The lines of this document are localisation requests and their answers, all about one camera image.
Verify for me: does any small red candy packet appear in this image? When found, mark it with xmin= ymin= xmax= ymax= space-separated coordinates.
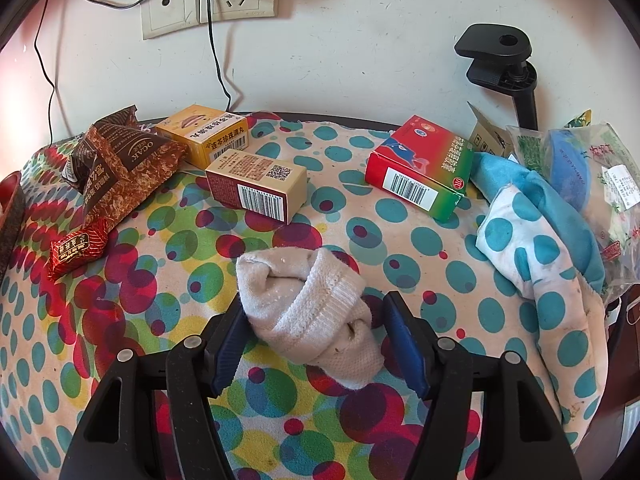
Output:
xmin=47 ymin=218 xmax=110 ymax=281

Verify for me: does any white sock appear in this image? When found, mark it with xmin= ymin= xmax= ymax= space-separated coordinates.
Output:
xmin=235 ymin=247 xmax=383 ymax=389

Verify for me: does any brown coffee snack bag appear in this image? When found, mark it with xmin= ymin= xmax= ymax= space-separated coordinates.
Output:
xmin=62 ymin=105 xmax=186 ymax=230

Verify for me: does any beige red medicine box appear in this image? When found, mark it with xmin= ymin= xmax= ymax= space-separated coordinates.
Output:
xmin=205 ymin=148 xmax=307 ymax=224

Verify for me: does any yellow medicine box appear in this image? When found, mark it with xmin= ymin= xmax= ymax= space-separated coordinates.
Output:
xmin=154 ymin=104 xmax=250 ymax=169

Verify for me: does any polka dot bed sheet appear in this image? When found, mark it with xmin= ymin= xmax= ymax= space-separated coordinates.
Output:
xmin=1 ymin=115 xmax=608 ymax=479

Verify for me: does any red round metal tray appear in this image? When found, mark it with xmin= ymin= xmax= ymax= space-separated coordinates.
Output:
xmin=0 ymin=171 xmax=25 ymax=281

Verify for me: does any blue cloth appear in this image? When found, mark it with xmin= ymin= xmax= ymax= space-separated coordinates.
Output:
xmin=470 ymin=152 xmax=605 ymax=292

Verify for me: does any clear bag with blue item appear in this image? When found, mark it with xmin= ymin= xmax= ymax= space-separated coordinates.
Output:
xmin=508 ymin=122 xmax=639 ymax=302

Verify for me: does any red green medicine box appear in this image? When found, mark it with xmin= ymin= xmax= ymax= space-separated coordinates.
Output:
xmin=366 ymin=115 xmax=474 ymax=222

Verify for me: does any small cardboard box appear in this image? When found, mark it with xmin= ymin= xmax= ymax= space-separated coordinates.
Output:
xmin=469 ymin=103 xmax=514 ymax=158

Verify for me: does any black clamp mount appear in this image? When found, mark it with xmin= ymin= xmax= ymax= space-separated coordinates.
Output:
xmin=454 ymin=23 xmax=538 ymax=130

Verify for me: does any white wall socket plate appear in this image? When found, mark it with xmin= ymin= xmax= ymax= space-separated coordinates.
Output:
xmin=138 ymin=0 xmax=281 ymax=42

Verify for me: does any black adapter cable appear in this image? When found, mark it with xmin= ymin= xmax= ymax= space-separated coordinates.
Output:
xmin=74 ymin=0 xmax=234 ymax=112

